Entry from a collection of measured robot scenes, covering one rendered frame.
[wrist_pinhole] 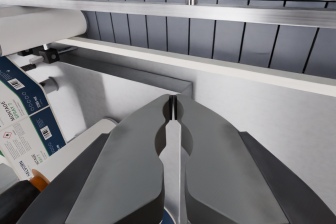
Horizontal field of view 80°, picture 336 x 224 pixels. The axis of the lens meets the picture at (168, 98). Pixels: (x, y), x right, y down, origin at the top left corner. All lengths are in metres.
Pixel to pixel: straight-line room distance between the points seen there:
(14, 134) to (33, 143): 0.06
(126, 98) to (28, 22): 0.22
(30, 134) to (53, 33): 0.33
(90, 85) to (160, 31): 0.26
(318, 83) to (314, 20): 0.09
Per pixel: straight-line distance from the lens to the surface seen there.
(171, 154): 0.47
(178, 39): 0.32
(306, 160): 0.44
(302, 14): 0.20
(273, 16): 0.20
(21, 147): 0.66
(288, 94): 0.36
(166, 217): 0.66
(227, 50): 0.30
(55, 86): 0.66
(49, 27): 0.40
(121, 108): 0.48
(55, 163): 0.47
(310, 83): 0.26
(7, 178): 2.47
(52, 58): 0.55
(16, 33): 0.38
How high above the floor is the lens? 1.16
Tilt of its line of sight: 47 degrees down
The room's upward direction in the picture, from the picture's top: 132 degrees counter-clockwise
